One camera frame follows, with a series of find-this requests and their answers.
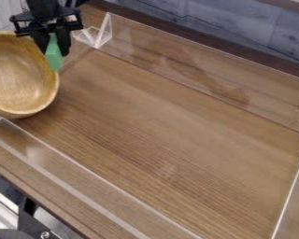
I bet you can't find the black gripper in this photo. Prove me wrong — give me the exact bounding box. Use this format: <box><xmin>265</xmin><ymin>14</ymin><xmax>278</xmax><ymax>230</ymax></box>
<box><xmin>9</xmin><ymin>0</ymin><xmax>84</xmax><ymax>56</ymax></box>

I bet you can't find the green rectangular stick block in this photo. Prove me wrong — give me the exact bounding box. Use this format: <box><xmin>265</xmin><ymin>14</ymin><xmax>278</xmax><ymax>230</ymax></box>
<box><xmin>45</xmin><ymin>34</ymin><xmax>64</xmax><ymax>71</ymax></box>

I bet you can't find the wooden bowl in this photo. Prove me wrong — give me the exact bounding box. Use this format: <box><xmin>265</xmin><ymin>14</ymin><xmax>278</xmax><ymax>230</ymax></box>
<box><xmin>0</xmin><ymin>31</ymin><xmax>60</xmax><ymax>119</ymax></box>

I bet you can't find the clear acrylic corner bracket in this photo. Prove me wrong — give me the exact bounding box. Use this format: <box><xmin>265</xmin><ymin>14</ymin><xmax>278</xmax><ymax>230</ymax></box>
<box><xmin>72</xmin><ymin>12</ymin><xmax>112</xmax><ymax>49</ymax></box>

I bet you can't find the clear acrylic tray wall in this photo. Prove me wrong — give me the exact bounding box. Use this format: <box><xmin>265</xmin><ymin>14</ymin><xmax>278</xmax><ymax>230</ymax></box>
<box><xmin>0</xmin><ymin>6</ymin><xmax>299</xmax><ymax>239</ymax></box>

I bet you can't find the black metal table bracket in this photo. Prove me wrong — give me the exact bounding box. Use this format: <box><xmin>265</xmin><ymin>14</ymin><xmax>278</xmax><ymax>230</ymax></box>
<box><xmin>17</xmin><ymin>197</ymin><xmax>64</xmax><ymax>239</ymax></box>

